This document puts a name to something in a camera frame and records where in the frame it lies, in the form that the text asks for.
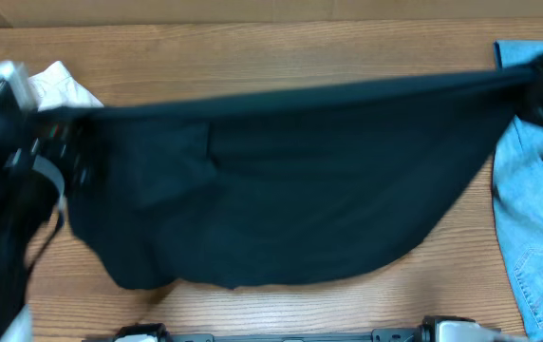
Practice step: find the black t-shirt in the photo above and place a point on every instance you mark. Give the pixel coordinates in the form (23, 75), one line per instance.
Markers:
(285, 187)

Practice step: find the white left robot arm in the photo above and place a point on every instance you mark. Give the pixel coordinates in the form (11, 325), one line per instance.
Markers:
(29, 188)

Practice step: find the folded white shorts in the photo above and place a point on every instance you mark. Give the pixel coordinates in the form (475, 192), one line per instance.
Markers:
(55, 87)

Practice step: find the light blue denim jeans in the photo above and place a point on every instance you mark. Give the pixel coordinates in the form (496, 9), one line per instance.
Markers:
(517, 193)

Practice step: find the black base frame rail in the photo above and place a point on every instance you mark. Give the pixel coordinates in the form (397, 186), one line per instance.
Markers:
(433, 328)

